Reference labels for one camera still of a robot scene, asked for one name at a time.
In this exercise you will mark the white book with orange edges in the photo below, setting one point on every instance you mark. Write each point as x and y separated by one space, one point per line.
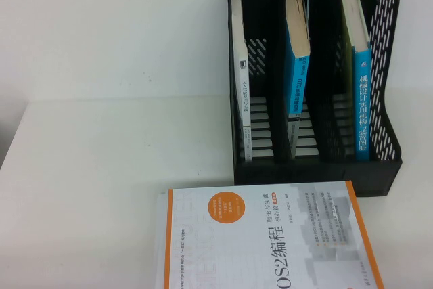
253 251

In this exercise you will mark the black plastic book stand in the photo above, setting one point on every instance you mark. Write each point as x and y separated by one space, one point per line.
257 174

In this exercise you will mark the blue book with yellowed pages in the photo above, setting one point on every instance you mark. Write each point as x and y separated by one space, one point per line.
299 82

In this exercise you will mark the white spine book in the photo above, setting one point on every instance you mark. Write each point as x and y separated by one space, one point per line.
242 32

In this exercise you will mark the thick blue spine book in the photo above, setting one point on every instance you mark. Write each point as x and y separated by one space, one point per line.
362 116

